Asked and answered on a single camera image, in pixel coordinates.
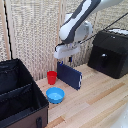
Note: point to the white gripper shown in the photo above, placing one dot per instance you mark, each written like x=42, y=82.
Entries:
x=65, y=50

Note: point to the black fabric storage bag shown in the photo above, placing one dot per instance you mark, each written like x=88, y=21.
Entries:
x=18, y=96

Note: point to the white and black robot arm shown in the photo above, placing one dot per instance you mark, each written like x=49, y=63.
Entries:
x=75, y=20

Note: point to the red plastic cup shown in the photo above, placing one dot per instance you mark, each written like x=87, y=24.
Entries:
x=51, y=77

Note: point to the blue plastic bowl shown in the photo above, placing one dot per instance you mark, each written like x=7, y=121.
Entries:
x=55, y=94

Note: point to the dark blue book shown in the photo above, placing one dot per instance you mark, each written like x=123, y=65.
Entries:
x=69, y=75

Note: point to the white object on case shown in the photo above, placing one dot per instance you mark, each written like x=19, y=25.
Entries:
x=119, y=31

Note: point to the black hard case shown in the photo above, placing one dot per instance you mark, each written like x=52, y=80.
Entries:
x=109, y=53

